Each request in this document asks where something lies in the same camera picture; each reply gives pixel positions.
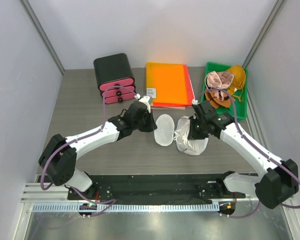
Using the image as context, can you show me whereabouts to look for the purple cable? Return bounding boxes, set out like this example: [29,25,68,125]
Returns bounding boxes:
[40,86,141,216]
[191,87,300,219]

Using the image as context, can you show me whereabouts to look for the white mesh laundry bag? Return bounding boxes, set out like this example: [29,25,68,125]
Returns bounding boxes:
[154,114,209,156]

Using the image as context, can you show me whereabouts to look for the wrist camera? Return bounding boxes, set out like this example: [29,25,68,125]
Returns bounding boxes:
[134,93,153,113]
[191,99,198,107]

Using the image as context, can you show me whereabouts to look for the white bra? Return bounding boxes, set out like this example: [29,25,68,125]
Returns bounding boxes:
[174,117,209,156]

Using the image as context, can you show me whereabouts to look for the white slotted cable duct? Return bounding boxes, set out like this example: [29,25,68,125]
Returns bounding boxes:
[32,202,220,213]

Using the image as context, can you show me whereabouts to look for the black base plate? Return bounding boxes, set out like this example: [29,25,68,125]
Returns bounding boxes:
[82,174,245,204]

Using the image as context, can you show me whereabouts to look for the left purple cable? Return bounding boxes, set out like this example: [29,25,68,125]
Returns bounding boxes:
[40,86,141,216]

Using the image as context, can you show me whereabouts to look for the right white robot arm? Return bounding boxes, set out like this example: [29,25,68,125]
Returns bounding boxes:
[188,100,299,209]

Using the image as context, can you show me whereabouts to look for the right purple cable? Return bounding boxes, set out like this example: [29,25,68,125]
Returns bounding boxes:
[191,87,300,219]

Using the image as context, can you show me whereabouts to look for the black pink drawer box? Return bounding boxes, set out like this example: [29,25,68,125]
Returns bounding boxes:
[93,53,136,104]

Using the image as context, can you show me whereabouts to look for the mustard orange bra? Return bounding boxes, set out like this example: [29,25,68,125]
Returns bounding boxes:
[204,65,247,109]

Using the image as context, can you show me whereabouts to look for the green plastic bin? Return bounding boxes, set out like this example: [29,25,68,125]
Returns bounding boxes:
[200,62,248,121]

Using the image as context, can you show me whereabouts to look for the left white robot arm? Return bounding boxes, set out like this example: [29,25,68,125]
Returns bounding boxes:
[38,96,157,200]

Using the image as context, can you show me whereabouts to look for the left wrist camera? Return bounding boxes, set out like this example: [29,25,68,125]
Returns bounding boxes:
[134,93,153,113]

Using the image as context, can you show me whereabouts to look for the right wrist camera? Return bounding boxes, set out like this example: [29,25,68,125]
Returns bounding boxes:
[191,99,198,107]

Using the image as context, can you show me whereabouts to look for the pink bra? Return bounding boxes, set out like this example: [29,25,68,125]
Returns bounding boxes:
[205,71,235,102]

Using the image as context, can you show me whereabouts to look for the orange folder stack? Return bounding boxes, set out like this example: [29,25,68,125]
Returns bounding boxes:
[145,62,195,108]

